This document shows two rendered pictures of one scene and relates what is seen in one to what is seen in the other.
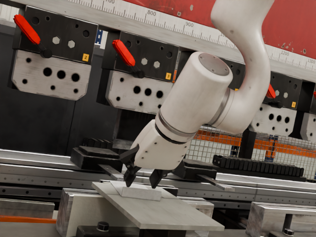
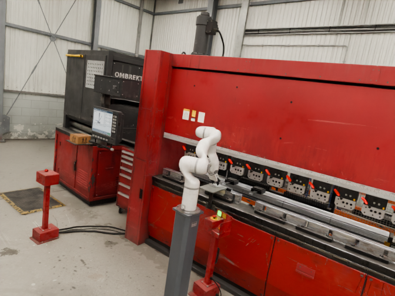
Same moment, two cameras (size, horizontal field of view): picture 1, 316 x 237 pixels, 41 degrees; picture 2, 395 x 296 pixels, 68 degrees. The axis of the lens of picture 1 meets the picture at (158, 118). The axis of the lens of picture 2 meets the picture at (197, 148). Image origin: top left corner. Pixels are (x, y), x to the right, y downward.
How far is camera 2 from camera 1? 2.65 m
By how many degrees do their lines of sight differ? 63
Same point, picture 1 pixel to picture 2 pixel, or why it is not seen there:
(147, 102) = (221, 167)
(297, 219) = (268, 209)
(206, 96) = not seen: hidden behind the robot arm
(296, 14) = (260, 147)
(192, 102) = not seen: hidden behind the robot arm
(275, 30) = (254, 151)
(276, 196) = (292, 208)
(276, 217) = (259, 205)
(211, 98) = not seen: hidden behind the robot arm
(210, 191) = (264, 198)
